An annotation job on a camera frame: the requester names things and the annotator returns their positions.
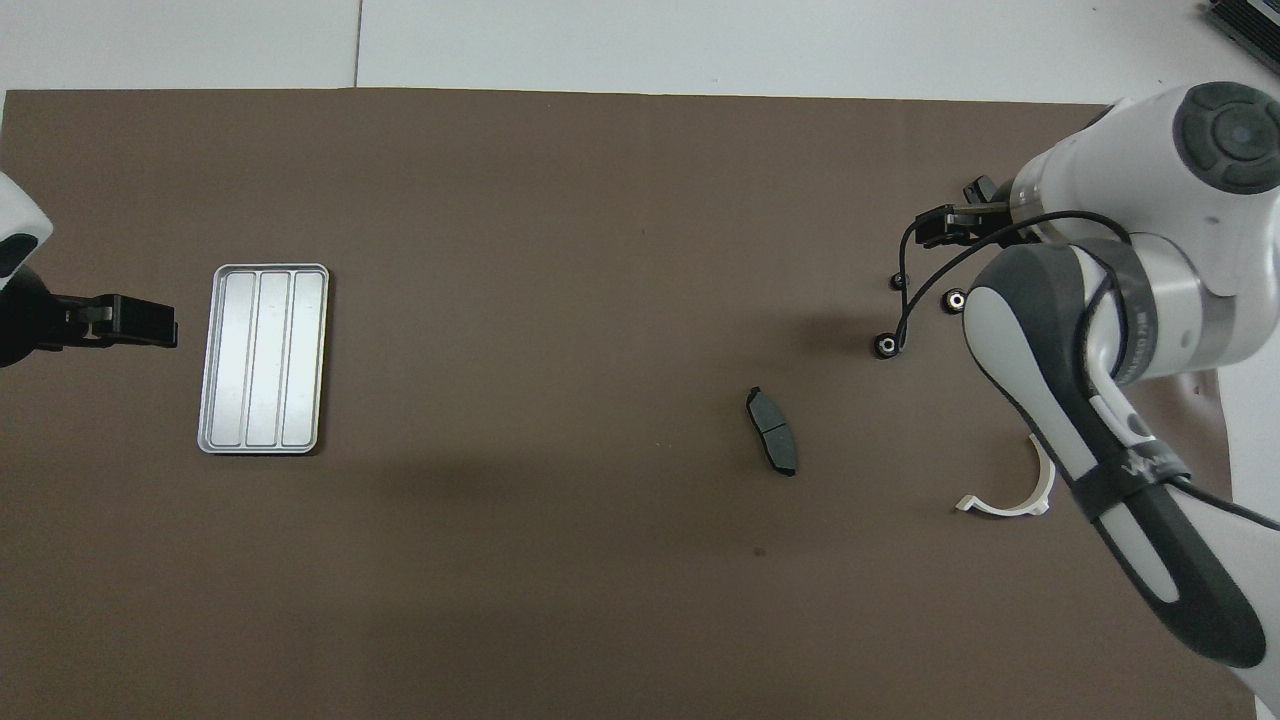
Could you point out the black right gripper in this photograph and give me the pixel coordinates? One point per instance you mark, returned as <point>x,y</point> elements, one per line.
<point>995,218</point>

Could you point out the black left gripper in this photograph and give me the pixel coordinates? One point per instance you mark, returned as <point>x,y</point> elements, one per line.
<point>30,320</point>

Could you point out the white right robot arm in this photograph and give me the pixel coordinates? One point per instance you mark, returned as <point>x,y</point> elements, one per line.
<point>1150,170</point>

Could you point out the silver metal tray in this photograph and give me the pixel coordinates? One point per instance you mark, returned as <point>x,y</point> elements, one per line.
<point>265,360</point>

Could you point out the wide dark grey brake pad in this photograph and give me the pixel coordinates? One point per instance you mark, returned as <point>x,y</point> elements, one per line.
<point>982,190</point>

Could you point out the slim dark grey brake pad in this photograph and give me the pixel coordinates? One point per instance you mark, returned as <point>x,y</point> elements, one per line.
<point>772,430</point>

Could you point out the dark grey ribbed device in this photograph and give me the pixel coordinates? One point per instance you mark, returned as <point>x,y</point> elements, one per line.
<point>1255,25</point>

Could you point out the brown table mat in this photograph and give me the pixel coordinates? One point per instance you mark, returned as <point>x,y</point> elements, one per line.
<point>500,200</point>

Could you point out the white curved plastic bracket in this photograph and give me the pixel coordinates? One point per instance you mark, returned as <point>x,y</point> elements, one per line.
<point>1000,508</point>

